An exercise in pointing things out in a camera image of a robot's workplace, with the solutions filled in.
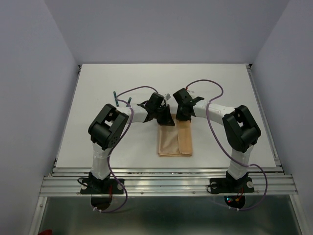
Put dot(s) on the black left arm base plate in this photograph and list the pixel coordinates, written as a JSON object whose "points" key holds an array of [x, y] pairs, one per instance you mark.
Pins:
{"points": [[108, 187]]}

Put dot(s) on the green handled fork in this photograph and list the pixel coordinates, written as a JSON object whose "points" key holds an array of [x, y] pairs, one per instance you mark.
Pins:
{"points": [[115, 98]]}

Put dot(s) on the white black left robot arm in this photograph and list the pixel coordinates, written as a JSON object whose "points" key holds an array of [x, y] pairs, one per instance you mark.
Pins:
{"points": [[107, 128]]}

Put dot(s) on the aluminium mounting rail frame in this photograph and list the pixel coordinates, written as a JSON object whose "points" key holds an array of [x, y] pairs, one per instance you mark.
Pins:
{"points": [[165, 195]]}

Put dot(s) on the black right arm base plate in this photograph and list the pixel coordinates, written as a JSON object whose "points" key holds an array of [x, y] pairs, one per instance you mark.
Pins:
{"points": [[230, 186]]}

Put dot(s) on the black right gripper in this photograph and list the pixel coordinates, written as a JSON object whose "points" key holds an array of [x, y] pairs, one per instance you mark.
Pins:
{"points": [[181, 117]]}

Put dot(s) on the beige cloth napkin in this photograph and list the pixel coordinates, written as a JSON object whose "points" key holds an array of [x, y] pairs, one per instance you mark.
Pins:
{"points": [[175, 141]]}

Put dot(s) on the red object at bottom edge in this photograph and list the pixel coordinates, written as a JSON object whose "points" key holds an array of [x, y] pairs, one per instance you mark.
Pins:
{"points": [[46, 232]]}

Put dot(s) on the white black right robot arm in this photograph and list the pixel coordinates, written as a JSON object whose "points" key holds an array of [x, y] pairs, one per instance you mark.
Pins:
{"points": [[241, 129]]}

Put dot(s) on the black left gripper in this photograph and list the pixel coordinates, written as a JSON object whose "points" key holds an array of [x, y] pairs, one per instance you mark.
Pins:
{"points": [[167, 120]]}

